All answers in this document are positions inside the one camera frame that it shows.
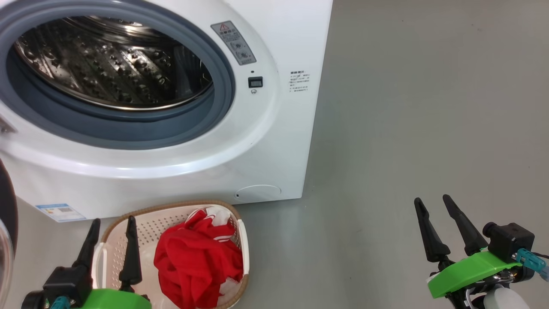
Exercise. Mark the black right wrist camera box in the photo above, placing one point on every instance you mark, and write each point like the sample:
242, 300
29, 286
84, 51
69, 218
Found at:
510, 240

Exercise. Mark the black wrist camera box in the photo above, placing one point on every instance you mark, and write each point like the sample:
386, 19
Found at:
68, 285
510, 240

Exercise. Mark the blue energy label sticker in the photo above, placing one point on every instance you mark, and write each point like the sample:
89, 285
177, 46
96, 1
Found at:
60, 212

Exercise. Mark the grey warning sticker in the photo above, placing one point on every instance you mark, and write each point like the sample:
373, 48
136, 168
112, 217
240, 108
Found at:
233, 43

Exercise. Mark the black round glass washer door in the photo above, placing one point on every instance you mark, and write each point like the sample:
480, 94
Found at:
6, 214

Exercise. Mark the round white filter cover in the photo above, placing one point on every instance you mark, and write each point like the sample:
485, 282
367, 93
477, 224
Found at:
257, 193

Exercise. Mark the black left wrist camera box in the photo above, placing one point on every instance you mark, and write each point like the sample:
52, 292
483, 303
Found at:
68, 285

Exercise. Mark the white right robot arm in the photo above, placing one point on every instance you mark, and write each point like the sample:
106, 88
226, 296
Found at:
506, 299

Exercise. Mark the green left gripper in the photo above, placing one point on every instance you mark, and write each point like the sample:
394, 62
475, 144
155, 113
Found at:
116, 300

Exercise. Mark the blue connector on right wrist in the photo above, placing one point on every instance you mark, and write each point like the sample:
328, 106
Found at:
532, 262

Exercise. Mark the blue connector on left wrist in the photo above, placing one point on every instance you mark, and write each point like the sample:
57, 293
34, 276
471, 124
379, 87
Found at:
60, 303

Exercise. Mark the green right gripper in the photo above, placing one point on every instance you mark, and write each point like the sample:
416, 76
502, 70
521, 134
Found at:
467, 270

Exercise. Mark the black door lock socket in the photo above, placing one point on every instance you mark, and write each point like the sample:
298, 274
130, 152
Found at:
255, 82

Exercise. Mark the cream laundry basket brown rim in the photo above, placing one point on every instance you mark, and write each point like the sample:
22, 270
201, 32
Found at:
141, 231

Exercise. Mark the red cloth garment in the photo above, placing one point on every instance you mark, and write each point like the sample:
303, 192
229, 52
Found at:
197, 262

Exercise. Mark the white front-load washing machine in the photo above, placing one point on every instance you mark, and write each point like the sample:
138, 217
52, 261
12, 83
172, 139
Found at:
274, 141

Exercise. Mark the blue connector on wrist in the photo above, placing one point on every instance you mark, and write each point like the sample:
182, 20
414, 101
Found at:
532, 262
60, 303

